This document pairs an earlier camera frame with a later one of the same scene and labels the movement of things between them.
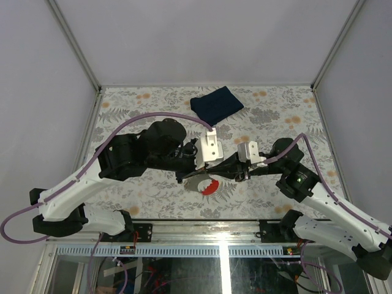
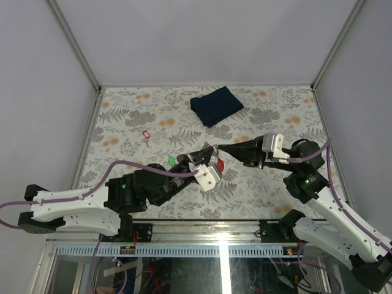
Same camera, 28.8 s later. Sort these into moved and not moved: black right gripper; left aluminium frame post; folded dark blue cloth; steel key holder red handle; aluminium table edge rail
Moved: black right gripper; steel key holder red handle
Not moved: aluminium table edge rail; folded dark blue cloth; left aluminium frame post
